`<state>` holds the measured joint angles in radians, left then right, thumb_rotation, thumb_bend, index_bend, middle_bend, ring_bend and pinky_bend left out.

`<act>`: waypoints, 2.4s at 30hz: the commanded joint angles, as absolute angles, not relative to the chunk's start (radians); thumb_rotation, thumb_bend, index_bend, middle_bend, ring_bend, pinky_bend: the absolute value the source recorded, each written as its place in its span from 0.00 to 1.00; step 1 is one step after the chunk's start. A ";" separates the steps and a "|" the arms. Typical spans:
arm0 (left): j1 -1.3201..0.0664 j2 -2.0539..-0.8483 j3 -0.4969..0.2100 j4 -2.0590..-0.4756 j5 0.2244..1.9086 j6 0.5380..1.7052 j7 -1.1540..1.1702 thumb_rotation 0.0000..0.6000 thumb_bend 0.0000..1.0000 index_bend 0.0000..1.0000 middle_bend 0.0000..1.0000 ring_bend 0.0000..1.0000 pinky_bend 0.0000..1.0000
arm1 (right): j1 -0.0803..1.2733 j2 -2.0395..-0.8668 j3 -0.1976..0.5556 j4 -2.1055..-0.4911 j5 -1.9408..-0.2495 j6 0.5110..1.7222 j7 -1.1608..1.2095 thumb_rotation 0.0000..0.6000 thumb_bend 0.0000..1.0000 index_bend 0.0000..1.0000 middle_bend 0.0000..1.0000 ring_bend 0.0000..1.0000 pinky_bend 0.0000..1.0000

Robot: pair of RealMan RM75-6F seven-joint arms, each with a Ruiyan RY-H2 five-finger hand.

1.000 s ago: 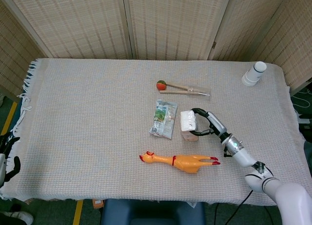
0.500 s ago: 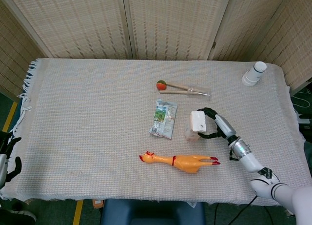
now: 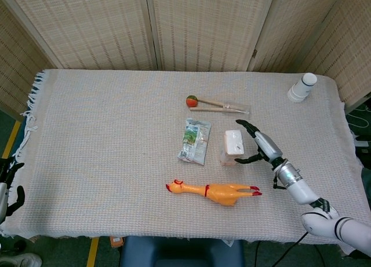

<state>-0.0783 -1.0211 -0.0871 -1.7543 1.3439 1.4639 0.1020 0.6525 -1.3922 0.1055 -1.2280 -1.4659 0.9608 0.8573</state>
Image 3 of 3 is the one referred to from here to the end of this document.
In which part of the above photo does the white shoe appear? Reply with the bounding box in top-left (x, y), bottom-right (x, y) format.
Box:
top-left (0, 252), bottom-right (43, 267)

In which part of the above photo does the small white box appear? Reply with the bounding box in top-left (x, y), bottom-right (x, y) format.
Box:
top-left (219, 129), bottom-right (245, 166)

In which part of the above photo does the yellow rubber chicken toy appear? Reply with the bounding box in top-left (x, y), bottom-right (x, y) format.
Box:
top-left (165, 179), bottom-right (263, 207)

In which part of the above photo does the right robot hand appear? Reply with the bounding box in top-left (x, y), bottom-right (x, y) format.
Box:
top-left (235, 119), bottom-right (284, 165)

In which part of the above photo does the silver snack bag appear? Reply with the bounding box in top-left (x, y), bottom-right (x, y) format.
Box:
top-left (177, 118), bottom-right (212, 166)

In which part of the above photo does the orange cardboard piece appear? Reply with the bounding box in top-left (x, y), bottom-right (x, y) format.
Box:
top-left (110, 235), bottom-right (125, 249)

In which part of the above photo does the black cable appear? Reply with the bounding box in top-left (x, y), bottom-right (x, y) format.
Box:
top-left (271, 231), bottom-right (310, 267)

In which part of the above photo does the clear plastic tube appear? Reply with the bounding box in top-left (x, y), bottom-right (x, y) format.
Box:
top-left (221, 103), bottom-right (252, 115)

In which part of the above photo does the white plastic bottle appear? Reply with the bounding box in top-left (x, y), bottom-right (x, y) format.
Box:
top-left (287, 72), bottom-right (318, 103)

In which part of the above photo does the wooden mallet with orange ball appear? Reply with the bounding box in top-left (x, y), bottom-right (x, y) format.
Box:
top-left (185, 94), bottom-right (247, 113)

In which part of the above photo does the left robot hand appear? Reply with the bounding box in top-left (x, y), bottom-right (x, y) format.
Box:
top-left (0, 158), bottom-right (26, 224)

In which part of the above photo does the beige woven tablecloth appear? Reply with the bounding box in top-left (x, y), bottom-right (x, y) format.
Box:
top-left (0, 68), bottom-right (371, 255)

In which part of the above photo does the woven folding screen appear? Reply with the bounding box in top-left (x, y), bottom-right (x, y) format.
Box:
top-left (0, 0), bottom-right (371, 114)

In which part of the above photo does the blue chair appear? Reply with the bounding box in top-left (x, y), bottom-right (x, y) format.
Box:
top-left (120, 235), bottom-right (246, 267)

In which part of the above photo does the plain wooden stick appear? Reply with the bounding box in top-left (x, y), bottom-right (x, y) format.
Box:
top-left (190, 105), bottom-right (249, 115)

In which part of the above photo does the white cable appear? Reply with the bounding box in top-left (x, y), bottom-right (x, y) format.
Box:
top-left (347, 103), bottom-right (371, 130)

